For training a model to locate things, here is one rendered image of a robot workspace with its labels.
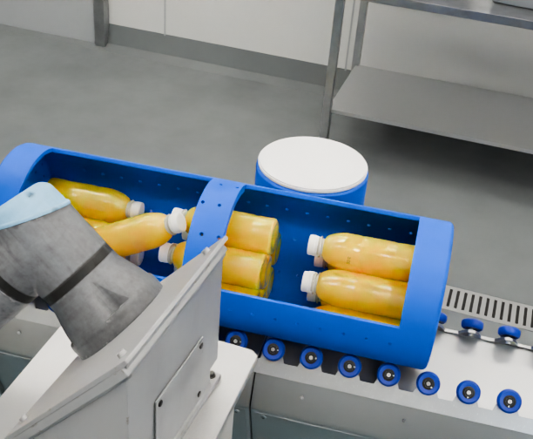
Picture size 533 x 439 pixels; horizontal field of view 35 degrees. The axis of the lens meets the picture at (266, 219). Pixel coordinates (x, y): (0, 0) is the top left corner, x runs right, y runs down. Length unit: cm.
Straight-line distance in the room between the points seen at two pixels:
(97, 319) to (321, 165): 110
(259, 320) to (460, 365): 43
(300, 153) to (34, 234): 114
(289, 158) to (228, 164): 208
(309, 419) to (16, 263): 77
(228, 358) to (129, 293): 27
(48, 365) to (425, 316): 64
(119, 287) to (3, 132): 342
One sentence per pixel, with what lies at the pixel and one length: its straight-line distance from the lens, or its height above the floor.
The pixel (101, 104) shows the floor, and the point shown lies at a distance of 477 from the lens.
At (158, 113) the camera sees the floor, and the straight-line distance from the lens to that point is 468.
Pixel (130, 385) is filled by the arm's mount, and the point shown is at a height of 137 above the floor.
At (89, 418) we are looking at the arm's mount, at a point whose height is 129.
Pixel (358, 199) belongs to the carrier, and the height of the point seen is 98.
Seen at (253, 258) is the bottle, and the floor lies 114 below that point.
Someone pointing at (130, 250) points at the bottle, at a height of 111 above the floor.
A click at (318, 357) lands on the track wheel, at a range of 164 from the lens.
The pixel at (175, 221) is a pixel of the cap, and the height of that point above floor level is 119.
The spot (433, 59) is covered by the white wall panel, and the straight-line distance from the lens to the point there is 491.
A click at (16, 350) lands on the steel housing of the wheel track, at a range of 185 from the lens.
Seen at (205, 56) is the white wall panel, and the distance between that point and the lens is 527.
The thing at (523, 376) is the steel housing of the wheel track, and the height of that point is 93.
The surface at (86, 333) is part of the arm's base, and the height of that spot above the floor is 131.
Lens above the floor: 206
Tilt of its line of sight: 33 degrees down
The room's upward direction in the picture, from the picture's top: 5 degrees clockwise
